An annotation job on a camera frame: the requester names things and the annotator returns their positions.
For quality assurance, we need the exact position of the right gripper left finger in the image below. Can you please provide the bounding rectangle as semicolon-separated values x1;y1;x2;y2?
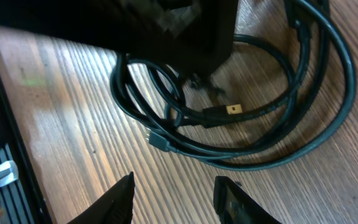
69;172;135;224

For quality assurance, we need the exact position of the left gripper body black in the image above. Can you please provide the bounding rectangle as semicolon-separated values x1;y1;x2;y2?
0;0;238;76

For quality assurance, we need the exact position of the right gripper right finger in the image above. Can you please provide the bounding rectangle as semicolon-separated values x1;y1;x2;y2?
213;176;280;224

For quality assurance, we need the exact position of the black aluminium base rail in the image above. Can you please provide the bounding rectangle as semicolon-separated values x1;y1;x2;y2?
0;76;52;223

